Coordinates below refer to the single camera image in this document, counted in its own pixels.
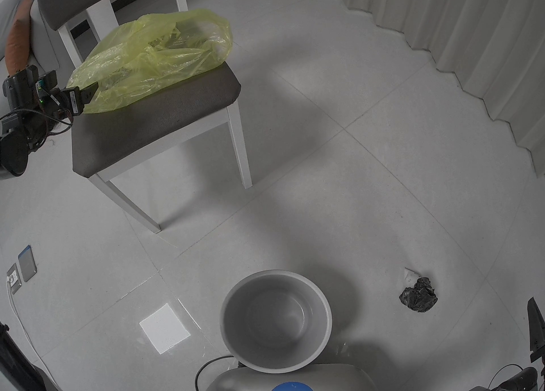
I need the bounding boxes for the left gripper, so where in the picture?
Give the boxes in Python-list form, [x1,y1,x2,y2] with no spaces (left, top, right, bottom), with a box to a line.
[43,85,85,120]

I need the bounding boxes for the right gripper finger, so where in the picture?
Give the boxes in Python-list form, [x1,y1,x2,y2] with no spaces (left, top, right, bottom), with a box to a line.
[527,296,545,363]

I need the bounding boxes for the yellow plastic bag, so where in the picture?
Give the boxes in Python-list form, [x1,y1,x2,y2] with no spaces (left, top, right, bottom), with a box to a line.
[66,8,234,114]

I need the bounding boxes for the black plastic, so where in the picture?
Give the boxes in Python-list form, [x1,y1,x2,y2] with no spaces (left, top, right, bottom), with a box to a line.
[399,277,439,313]

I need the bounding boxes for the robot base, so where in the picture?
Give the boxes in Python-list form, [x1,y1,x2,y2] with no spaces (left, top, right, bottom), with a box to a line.
[206,363,376,391]

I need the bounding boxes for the white trash bin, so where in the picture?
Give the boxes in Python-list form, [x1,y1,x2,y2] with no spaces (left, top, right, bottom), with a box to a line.
[219,269,334,374]

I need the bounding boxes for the pale grey sofa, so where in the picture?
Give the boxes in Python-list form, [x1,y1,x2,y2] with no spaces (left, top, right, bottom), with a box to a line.
[0,0,62,83]

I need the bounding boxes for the orange cushion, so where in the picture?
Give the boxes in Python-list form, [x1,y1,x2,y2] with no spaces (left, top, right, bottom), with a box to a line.
[5,0,34,76]

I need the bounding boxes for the white chair grey seat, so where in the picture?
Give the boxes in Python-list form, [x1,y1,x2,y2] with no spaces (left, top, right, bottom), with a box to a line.
[36,0,254,234]

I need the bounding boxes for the beige curtain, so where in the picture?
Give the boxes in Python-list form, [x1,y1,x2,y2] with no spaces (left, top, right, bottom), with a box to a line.
[232,0,545,179]

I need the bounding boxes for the white cable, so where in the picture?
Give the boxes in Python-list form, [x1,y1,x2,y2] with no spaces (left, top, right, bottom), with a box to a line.
[6,276,58,388]

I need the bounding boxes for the black cable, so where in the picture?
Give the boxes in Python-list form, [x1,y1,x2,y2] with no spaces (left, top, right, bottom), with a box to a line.
[194,354,239,391]

